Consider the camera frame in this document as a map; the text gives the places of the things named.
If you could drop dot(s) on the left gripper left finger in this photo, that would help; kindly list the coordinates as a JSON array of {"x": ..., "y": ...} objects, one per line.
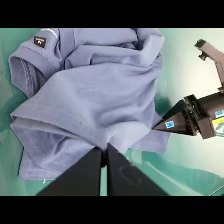
[{"x": 83, "y": 178}]

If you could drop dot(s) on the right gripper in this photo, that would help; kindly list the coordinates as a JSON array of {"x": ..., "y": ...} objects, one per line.
[{"x": 208, "y": 113}]

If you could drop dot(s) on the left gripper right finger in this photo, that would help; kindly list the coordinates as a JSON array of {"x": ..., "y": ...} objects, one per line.
[{"x": 130, "y": 176}]

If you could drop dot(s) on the blue T-shirt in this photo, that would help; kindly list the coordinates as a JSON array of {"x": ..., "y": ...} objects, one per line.
[{"x": 96, "y": 90}]

